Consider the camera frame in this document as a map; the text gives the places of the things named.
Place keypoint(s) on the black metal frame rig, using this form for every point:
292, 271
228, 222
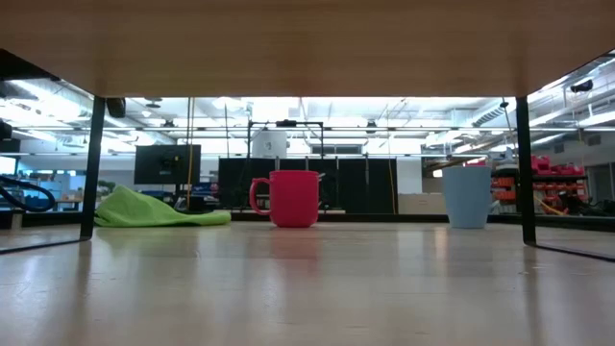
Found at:
286, 123

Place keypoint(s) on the black computer monitor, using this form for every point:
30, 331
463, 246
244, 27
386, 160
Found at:
165, 165

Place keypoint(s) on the beige low cabinet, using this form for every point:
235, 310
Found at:
423, 204

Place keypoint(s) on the wooden shelf with black legs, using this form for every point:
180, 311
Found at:
307, 48

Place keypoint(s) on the light blue plastic cup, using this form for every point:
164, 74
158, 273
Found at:
466, 197

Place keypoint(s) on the black ceiling camera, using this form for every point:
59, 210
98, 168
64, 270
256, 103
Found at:
581, 86

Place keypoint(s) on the storage rack with red bins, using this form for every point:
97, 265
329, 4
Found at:
557, 170

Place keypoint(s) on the white cylindrical tank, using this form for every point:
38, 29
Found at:
269, 144

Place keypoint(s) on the green microfiber cloth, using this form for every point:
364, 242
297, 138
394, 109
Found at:
144, 211

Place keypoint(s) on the black table edge rail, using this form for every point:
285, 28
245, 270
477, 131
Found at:
384, 217

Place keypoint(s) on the black partition panels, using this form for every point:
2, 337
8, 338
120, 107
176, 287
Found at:
365, 187

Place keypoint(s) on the red plastic mug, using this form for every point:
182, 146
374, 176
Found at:
293, 197

